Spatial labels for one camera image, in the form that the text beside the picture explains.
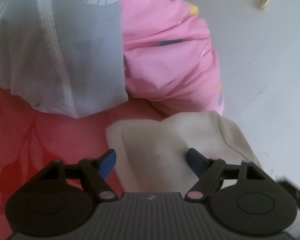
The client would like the pink grey floral quilt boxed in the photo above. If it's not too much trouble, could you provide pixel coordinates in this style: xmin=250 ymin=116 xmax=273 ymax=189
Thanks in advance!
xmin=0 ymin=0 xmax=224 ymax=118

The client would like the beige garment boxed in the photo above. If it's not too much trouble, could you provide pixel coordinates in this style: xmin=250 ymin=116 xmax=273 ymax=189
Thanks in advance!
xmin=106 ymin=111 xmax=260 ymax=194

